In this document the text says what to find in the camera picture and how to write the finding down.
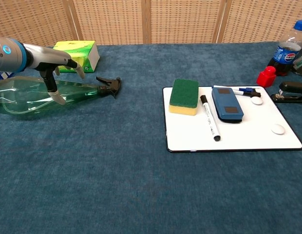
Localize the green transparent spray bottle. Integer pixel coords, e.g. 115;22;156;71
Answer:
0;76;122;120

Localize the short black-capped whiteboard marker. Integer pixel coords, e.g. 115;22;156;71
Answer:
232;89;262;98

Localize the red toy block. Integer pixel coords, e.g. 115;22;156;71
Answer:
256;66;277;88

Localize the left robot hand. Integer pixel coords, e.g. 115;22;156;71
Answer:
22;42;86;106

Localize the long black-capped whiteboard marker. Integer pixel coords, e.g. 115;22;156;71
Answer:
200;95;222;142

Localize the blue-capped whiteboard marker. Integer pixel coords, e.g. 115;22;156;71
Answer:
213;85;254;95

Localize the white whiteboard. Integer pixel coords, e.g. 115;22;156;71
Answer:
162;85;302;154

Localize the blue whiteboard eraser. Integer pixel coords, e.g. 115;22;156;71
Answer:
211;87;245;123

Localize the bamboo folding screen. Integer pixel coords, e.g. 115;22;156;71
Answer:
0;0;302;48

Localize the blue table cloth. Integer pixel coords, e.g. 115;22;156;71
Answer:
0;41;302;234

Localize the green tissue pack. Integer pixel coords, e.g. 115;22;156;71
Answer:
53;40;100;73

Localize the green yellow sponge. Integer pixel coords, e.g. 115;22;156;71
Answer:
169;78;199;116

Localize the Pepsi cola bottle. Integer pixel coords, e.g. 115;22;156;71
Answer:
267;19;302;76

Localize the blue toothpaste box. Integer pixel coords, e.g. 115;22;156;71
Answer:
0;71;15;81

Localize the black stapler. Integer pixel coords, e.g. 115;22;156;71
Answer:
270;81;302;103

